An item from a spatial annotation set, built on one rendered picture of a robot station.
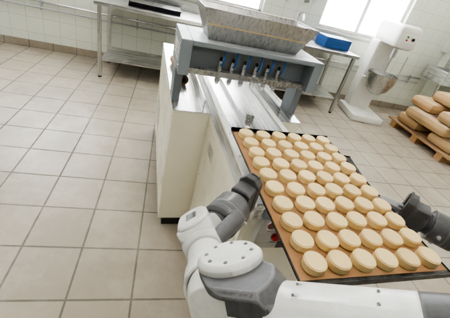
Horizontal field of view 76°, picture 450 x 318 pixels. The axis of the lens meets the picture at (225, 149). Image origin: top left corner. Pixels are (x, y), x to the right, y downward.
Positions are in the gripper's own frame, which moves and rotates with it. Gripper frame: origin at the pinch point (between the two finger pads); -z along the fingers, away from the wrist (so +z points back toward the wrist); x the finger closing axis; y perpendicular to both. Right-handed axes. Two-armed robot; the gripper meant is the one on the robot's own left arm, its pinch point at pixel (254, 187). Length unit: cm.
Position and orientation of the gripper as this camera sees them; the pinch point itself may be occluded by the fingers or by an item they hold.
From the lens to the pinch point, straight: 78.6
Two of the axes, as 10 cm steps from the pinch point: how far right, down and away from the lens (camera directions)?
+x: 2.2, -8.2, -5.2
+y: -8.2, -4.5, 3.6
